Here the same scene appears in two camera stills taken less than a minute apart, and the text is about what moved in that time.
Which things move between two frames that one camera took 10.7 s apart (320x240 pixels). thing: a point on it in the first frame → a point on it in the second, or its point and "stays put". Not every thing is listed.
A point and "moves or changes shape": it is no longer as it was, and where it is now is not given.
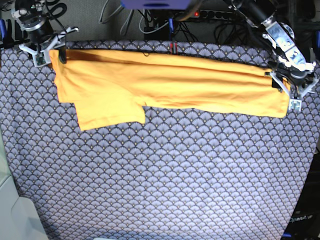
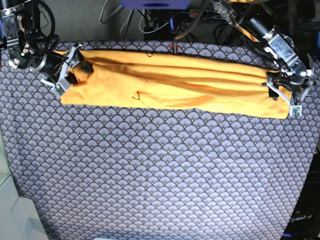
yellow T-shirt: [112, 88] moves or changes shape
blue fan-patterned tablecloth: [184, 174] stays put
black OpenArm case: [304, 224] stays put
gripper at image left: [40, 31] → [50, 64]
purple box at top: [157, 4] stays put
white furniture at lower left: [17, 222] stays put
